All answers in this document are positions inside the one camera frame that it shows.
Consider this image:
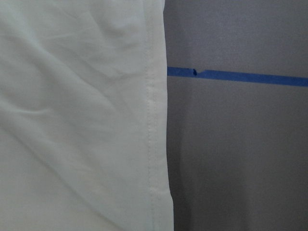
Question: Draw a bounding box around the brown paper table cover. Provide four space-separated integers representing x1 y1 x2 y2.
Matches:
164 0 308 231

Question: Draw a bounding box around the cream long-sleeve graphic shirt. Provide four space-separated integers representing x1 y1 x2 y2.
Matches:
0 0 174 231

